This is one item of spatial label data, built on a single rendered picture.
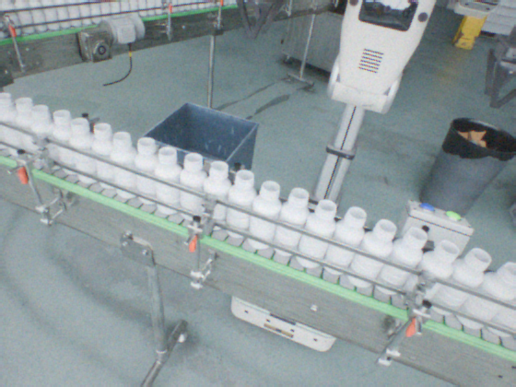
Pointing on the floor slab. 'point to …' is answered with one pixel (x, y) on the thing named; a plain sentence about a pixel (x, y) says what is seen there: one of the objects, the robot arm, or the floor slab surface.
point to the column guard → (468, 31)
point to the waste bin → (466, 166)
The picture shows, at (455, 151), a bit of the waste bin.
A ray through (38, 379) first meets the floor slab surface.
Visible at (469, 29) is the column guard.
